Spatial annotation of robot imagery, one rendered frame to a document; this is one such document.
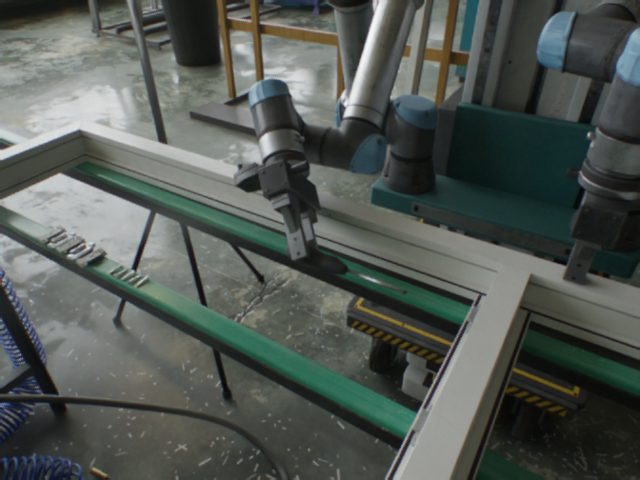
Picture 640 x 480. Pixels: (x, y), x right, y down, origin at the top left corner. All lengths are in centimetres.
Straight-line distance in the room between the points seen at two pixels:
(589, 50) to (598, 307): 35
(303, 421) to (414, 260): 95
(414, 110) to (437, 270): 55
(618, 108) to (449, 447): 41
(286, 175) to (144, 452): 116
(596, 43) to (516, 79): 65
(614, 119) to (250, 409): 138
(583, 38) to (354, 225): 43
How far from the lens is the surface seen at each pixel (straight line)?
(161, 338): 199
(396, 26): 97
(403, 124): 127
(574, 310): 80
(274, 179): 75
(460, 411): 58
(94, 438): 179
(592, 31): 77
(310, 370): 68
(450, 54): 307
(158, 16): 663
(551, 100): 140
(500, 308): 70
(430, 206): 131
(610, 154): 66
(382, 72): 93
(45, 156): 127
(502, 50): 134
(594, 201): 67
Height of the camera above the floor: 139
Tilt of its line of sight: 36 degrees down
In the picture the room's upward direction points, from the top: straight up
